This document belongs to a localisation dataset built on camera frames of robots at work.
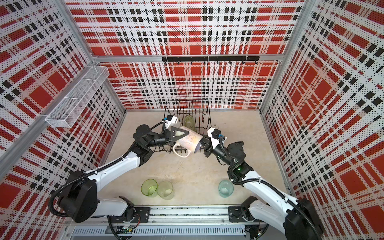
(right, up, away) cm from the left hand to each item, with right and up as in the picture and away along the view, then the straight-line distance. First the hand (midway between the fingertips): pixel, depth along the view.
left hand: (189, 139), depth 65 cm
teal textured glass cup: (+19, -29, +17) cm, 39 cm away
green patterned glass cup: (-3, +8, +33) cm, 34 cm away
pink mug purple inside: (0, -1, -3) cm, 4 cm away
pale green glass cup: (-14, -28, +12) cm, 33 cm away
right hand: (+4, +1, +3) cm, 5 cm away
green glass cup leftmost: (-24, -28, +16) cm, 41 cm away
